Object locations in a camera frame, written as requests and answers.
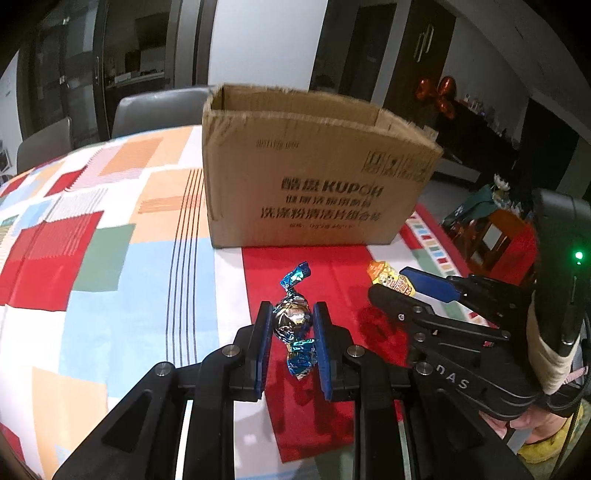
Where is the brown cardboard box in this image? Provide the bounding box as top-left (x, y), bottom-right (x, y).
top-left (202, 83), bottom-right (445, 250)

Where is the grey chair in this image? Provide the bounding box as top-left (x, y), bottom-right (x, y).
top-left (16, 116), bottom-right (75, 174)
top-left (111, 87), bottom-right (218, 139)

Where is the orange snack packet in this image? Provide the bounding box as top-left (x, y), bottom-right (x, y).
top-left (367, 260), bottom-right (428, 298)

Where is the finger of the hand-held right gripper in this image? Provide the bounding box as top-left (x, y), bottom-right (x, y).
top-left (399, 266), bottom-right (536, 324)
top-left (368, 284), bottom-right (511, 354)

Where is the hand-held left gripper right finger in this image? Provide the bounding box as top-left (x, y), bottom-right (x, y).
top-left (313, 302), bottom-right (539, 480)

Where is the green cloth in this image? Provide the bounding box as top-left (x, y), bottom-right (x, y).
top-left (443, 185), bottom-right (498, 228)

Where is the colourful patterned tablecloth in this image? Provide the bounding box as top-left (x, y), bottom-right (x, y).
top-left (0, 124), bottom-right (504, 480)

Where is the blue foil candy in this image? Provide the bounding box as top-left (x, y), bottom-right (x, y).
top-left (272, 261), bottom-right (319, 381)

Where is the yellow slipper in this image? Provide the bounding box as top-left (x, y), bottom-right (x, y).
top-left (517, 408), bottom-right (583, 464)

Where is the wooden chair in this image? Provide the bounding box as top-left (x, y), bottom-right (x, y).
top-left (462, 208), bottom-right (542, 288)

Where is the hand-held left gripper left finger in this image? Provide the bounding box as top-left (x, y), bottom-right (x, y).
top-left (52, 301), bottom-right (274, 480)

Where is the person's right hand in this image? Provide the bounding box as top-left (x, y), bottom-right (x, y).
top-left (480, 405), bottom-right (571, 439)

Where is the orange balloon dog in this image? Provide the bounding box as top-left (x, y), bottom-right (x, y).
top-left (414, 76), bottom-right (458, 118)

